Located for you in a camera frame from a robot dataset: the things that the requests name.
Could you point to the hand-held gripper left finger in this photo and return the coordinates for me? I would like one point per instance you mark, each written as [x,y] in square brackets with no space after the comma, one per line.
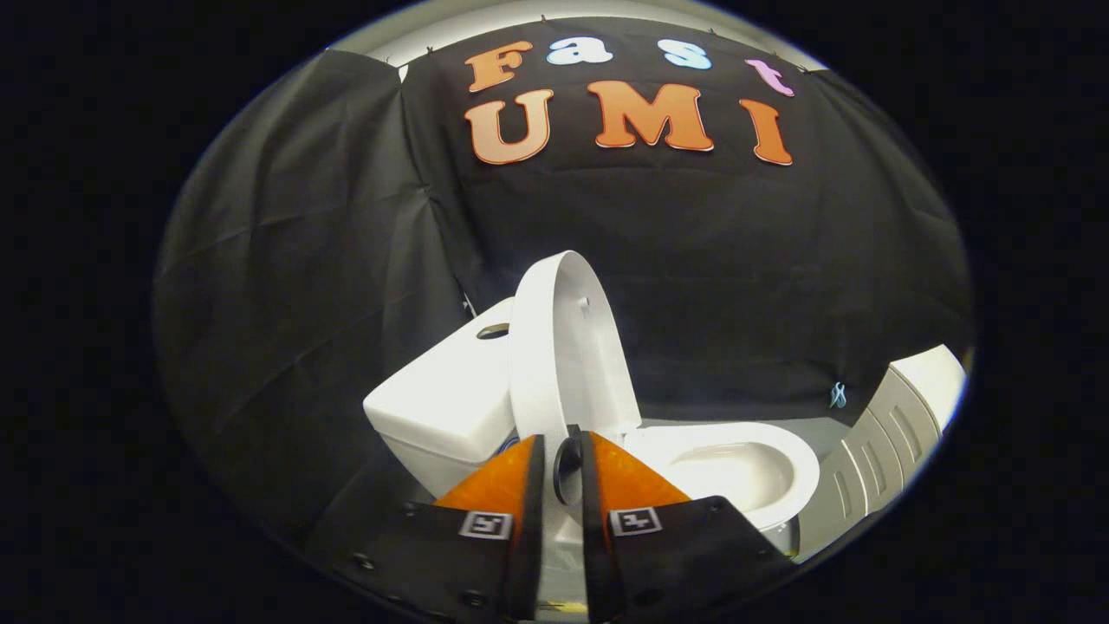
[450,563]

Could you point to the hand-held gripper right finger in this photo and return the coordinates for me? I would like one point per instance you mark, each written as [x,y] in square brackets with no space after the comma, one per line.
[684,563]

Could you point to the white toilet lid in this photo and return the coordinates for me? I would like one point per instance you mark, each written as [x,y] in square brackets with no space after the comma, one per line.
[563,364]

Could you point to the white toilet bowl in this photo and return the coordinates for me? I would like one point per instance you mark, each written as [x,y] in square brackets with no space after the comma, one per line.
[728,472]

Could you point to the white toilet tank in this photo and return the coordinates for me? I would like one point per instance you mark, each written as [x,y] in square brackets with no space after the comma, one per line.
[442,407]

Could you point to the toilet flush button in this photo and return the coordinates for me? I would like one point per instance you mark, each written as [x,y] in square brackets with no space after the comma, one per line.
[493,331]

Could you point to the white panelled cabinet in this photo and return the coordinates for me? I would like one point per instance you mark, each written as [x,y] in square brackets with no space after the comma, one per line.
[875,451]

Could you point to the black backdrop cloth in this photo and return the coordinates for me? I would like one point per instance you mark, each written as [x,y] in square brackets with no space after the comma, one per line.
[693,286]

